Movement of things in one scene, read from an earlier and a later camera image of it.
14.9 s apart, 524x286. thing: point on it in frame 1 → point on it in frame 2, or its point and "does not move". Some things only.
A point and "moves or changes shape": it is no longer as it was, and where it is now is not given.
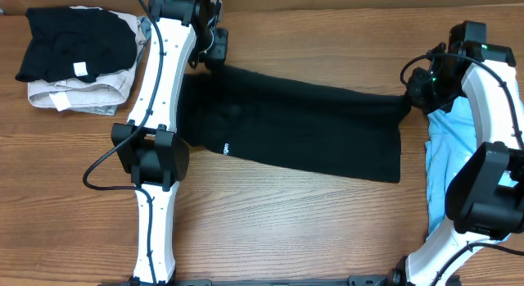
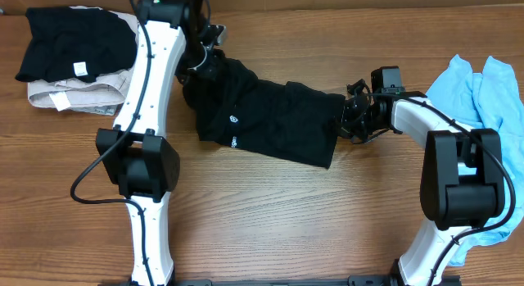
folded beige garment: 106,90 does not move
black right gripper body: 437,93 → 361,123
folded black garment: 69,42 does not move
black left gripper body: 216,51 → 196,71
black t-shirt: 319,129 moves or changes shape
